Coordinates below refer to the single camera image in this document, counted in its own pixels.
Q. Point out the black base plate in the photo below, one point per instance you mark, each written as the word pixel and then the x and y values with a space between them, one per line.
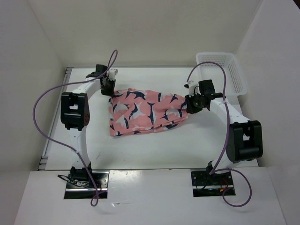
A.
pixel 85 190
pixel 205 185

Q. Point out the white plastic basket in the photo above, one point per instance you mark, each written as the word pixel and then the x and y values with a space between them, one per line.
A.
pixel 235 80

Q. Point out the pink navy patterned shorts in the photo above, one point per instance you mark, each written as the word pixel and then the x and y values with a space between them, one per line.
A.
pixel 133 112

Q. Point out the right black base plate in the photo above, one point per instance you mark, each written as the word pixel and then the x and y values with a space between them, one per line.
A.
pixel 205 185

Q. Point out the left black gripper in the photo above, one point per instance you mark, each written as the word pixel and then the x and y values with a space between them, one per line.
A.
pixel 110 92

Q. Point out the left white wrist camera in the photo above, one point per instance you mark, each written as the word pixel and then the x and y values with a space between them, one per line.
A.
pixel 111 74

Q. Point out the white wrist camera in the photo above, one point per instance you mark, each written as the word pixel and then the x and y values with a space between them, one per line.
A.
pixel 193 88
pixel 111 74

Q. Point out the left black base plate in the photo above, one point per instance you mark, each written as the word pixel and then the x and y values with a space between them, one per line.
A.
pixel 85 190

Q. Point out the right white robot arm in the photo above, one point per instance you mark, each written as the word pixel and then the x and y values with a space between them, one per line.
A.
pixel 243 139

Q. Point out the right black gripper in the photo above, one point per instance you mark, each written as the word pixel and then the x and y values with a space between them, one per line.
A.
pixel 191 108

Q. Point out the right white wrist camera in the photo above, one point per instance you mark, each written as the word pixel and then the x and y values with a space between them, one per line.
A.
pixel 193 88

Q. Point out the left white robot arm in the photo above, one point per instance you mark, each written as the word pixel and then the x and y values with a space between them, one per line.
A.
pixel 75 115

